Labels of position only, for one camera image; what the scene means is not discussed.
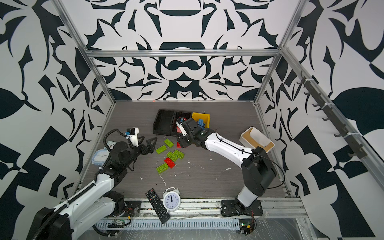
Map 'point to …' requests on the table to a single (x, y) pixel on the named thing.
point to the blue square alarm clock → (100, 156)
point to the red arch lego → (178, 130)
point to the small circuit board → (246, 226)
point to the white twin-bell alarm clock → (171, 199)
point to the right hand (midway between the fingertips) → (183, 137)
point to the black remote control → (157, 205)
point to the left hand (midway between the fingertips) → (149, 135)
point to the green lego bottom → (162, 168)
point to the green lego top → (168, 142)
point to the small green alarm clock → (111, 144)
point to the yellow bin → (205, 117)
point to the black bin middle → (175, 130)
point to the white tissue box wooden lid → (252, 138)
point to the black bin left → (162, 124)
